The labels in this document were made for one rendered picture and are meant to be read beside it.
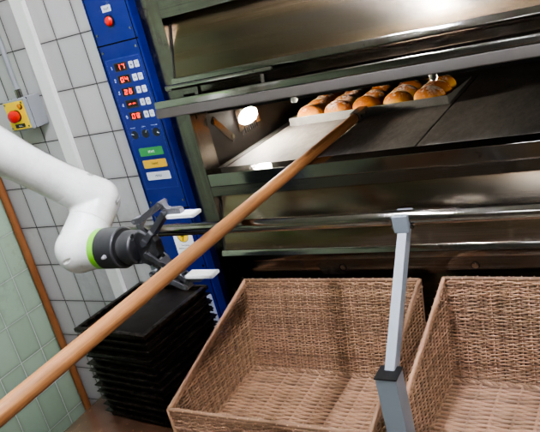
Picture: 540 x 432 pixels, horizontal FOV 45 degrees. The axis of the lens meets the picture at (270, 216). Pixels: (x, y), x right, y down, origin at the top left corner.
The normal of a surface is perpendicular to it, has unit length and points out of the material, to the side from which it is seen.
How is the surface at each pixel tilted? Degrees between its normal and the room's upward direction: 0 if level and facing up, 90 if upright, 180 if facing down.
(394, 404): 90
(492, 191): 70
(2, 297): 90
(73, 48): 90
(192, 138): 90
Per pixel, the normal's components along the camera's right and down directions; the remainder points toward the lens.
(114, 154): -0.45, 0.39
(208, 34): -0.51, 0.06
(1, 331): 0.86, -0.05
